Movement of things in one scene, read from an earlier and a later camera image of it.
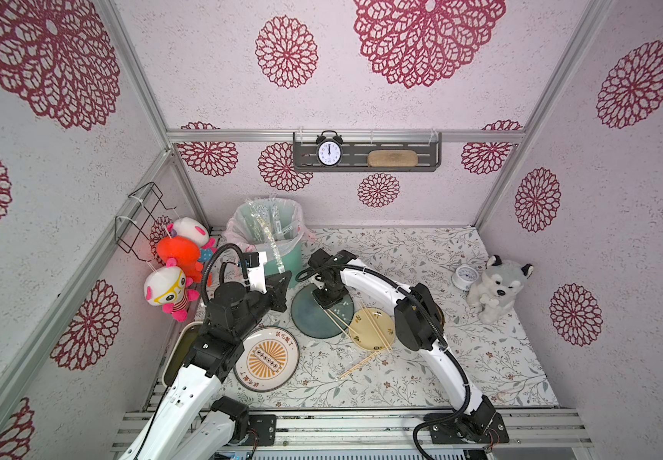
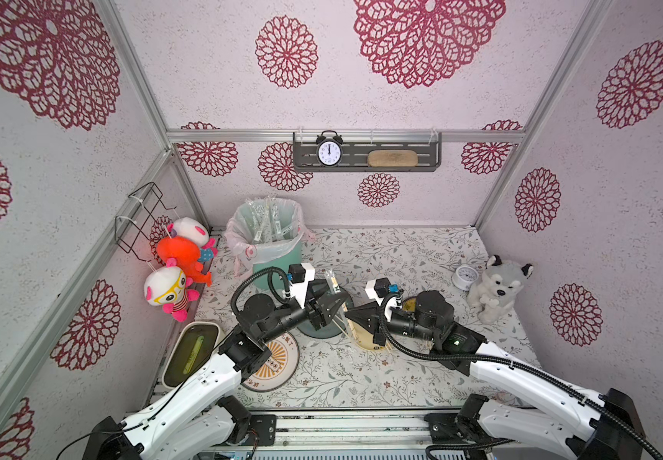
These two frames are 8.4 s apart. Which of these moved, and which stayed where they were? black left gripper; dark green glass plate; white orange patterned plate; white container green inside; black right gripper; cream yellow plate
Moved: black right gripper; black left gripper
Stayed: white orange patterned plate; cream yellow plate; dark green glass plate; white container green inside
